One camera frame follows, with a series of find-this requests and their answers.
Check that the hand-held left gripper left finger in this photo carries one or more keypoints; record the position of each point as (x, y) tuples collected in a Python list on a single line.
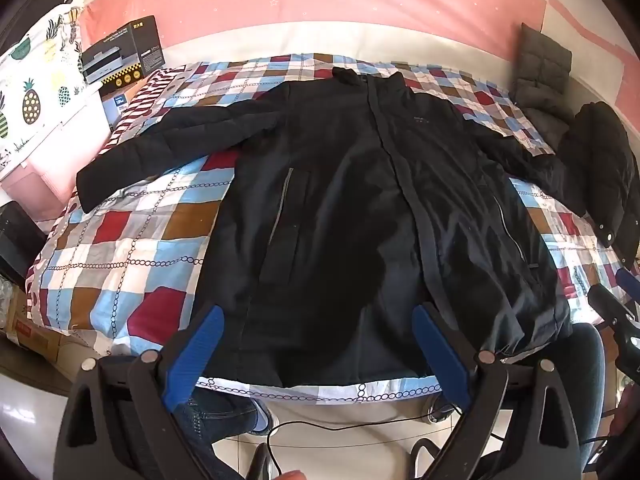
[(200, 355)]

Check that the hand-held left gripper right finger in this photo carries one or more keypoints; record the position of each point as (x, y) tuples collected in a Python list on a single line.
[(440, 355)]

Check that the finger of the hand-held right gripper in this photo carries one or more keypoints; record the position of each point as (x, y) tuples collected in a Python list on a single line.
[(629, 282), (607, 307)]

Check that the person's left leg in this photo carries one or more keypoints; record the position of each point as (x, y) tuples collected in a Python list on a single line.
[(210, 425)]

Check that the person's leg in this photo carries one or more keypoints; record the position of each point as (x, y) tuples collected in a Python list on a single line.
[(587, 385), (210, 425)]

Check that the person's right leg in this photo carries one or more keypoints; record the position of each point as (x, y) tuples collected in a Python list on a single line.
[(587, 385)]

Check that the blue and white shoe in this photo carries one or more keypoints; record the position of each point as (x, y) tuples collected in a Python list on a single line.
[(261, 417)]

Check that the black puffer jacket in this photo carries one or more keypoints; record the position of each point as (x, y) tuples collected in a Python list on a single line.
[(605, 170)]

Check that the checkered bed sheet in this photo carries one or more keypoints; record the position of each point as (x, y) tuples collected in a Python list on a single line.
[(125, 240)]

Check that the brown cardboard box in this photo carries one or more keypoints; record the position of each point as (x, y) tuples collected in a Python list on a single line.
[(30, 332)]

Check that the black case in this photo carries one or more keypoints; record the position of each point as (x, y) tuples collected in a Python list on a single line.
[(17, 240)]

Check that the dark grey cushion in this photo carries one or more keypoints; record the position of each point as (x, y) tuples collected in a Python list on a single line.
[(542, 70)]

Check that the blue and white box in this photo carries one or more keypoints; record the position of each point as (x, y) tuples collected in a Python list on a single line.
[(117, 105)]

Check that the pineapple print cloth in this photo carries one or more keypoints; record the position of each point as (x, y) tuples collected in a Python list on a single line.
[(35, 95)]

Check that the black printed carton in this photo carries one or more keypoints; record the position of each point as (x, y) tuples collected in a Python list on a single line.
[(125, 55)]

